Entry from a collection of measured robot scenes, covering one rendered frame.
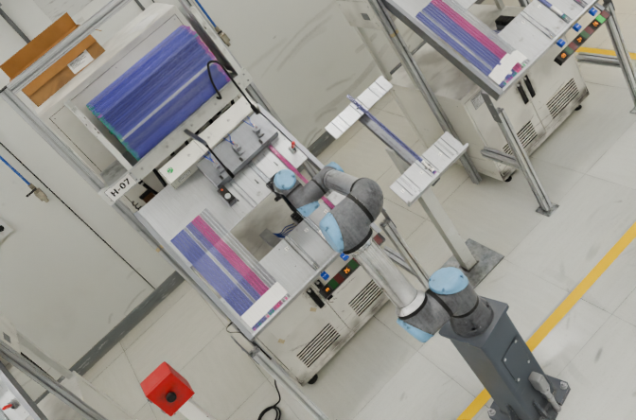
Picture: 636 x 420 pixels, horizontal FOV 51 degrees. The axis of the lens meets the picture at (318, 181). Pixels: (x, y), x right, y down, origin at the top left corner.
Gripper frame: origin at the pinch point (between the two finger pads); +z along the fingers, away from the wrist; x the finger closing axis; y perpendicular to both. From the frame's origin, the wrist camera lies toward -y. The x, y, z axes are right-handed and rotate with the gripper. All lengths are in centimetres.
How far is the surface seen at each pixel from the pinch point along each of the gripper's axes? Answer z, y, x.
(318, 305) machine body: 41, -46, 18
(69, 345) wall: 185, 33, 142
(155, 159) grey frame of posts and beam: 0, 46, 27
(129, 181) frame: -1, 46, 41
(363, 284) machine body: 45, -55, -5
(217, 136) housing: 1.3, 36.4, 2.6
